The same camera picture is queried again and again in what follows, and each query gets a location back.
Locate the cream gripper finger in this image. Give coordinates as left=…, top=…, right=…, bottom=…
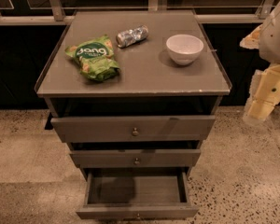
left=240, top=25, right=261, bottom=49

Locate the grey bottom drawer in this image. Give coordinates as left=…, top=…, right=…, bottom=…
left=77, top=167, right=198, bottom=219

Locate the grey drawer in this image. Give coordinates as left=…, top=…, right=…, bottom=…
left=70, top=149, right=201, bottom=168
left=77, top=167, right=198, bottom=219
left=51, top=116, right=215, bottom=143

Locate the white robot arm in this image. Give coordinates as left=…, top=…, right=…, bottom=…
left=240, top=1, right=280, bottom=125

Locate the grey drawer cabinet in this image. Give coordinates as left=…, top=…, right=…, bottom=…
left=34, top=10, right=232, bottom=179

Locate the grey middle drawer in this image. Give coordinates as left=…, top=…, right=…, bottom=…
left=70, top=149, right=201, bottom=168

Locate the grey top drawer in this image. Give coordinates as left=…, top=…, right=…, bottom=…
left=51, top=116, right=215, bottom=143

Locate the white bowl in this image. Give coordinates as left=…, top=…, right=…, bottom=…
left=166, top=35, right=204, bottom=65

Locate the silver crushed can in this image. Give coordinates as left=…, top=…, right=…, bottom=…
left=116, top=25, right=148, bottom=49

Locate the green snack bag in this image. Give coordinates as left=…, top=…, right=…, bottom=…
left=65, top=35, right=119, bottom=82

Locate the metal railing frame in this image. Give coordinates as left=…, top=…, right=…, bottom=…
left=0, top=0, right=280, bottom=25

